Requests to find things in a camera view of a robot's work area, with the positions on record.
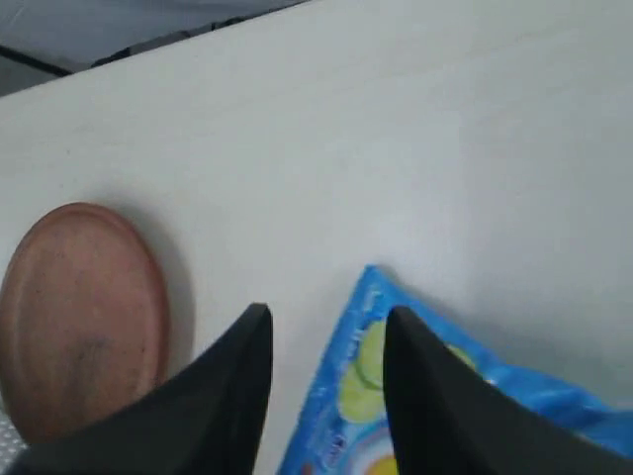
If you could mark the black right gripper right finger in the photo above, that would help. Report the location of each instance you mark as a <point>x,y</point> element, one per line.
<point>446,419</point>

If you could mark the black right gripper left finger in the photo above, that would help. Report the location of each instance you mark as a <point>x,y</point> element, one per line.
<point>208,419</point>

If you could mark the blue chips bag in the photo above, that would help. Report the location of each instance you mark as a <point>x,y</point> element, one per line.
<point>343,428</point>

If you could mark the brown wooden plate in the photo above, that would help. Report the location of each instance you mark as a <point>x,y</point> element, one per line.
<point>84,322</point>

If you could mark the white plastic woven basket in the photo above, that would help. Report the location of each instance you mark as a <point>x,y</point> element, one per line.
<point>11,443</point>

